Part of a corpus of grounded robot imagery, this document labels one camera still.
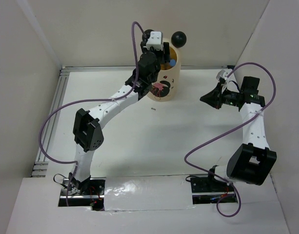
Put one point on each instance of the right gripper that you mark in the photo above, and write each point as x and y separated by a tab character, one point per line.
213	98

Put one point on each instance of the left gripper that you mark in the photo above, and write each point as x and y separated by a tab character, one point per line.
165	56

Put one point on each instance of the blue label bottle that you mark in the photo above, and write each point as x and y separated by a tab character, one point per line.
172	62

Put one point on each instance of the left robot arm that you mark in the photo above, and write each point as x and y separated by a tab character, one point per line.
88	125

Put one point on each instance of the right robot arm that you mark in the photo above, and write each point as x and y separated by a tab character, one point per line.
253	160

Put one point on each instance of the cream bin with black ears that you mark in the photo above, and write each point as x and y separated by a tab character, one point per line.
165	87

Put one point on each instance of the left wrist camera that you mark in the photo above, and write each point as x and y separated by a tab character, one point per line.
155	41

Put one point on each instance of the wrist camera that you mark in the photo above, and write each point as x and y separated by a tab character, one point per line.
155	41
222	77

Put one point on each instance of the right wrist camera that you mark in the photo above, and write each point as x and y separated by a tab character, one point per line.
222	77

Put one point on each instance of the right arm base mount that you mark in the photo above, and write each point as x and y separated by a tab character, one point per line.
209	191

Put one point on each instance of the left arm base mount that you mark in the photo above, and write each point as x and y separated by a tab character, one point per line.
91	196

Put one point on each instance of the aluminium frame rail left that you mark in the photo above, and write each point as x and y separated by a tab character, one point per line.
41	163

